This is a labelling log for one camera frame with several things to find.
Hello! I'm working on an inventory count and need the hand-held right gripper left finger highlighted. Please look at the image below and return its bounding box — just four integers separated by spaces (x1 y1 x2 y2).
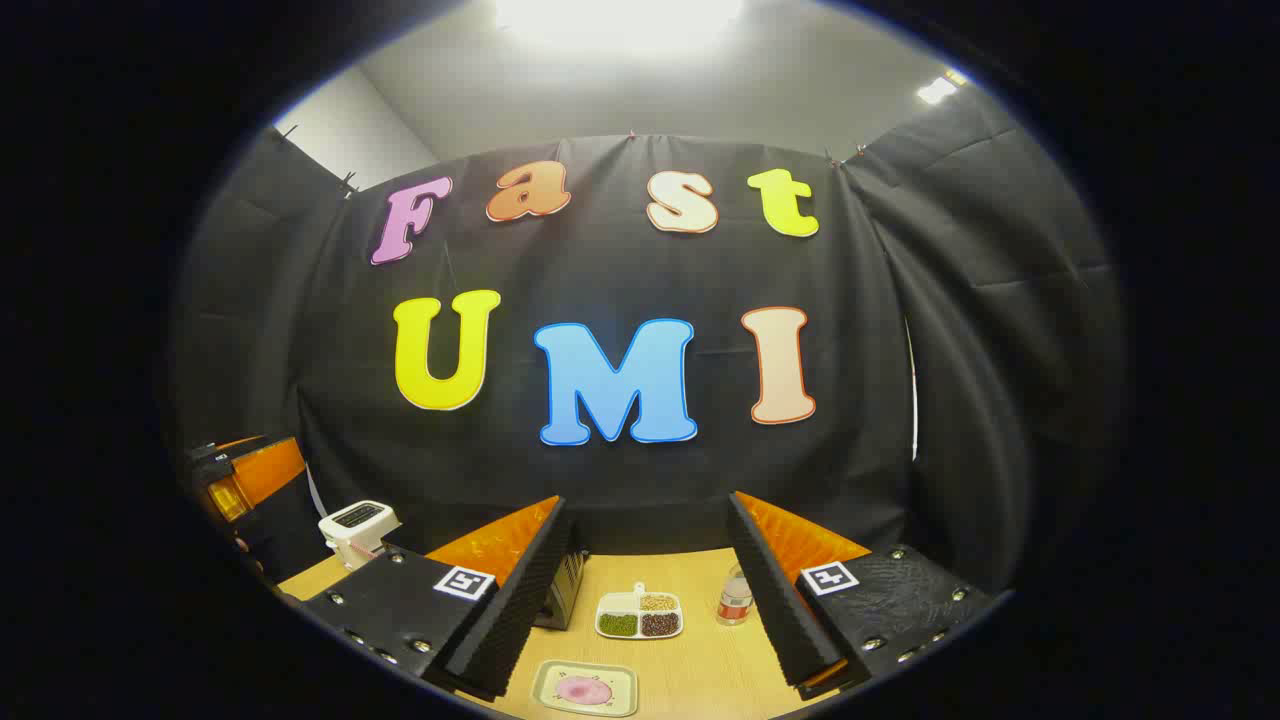
298 495 576 703

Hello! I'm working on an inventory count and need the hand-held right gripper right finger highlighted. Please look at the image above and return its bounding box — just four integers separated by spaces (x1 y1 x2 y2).
726 490 999 701

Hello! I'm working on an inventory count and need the black electric oven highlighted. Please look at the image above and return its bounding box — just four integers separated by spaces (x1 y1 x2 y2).
533 548 589 631

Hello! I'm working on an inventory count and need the square white plate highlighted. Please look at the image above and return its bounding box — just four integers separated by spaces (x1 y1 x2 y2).
531 658 639 718

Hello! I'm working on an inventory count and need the pink meat slice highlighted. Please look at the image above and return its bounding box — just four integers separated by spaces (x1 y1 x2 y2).
556 675 614 707

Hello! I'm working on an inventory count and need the clear water bottle red label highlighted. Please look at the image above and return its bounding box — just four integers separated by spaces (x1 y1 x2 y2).
716 565 754 627

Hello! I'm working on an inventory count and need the white toaster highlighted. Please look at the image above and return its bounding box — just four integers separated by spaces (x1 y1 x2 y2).
318 500 403 571

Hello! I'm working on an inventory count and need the white divided dish with beans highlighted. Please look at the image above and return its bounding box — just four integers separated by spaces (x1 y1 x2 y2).
595 583 685 641

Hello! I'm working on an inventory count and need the black backdrop cloth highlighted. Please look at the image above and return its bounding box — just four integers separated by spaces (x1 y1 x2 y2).
165 95 1126 601

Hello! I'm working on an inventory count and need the small ceiling light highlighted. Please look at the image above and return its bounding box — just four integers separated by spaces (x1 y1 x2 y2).
917 68 969 106

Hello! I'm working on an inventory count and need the large ceiling light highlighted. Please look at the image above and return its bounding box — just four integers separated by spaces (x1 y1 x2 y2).
495 0 746 46

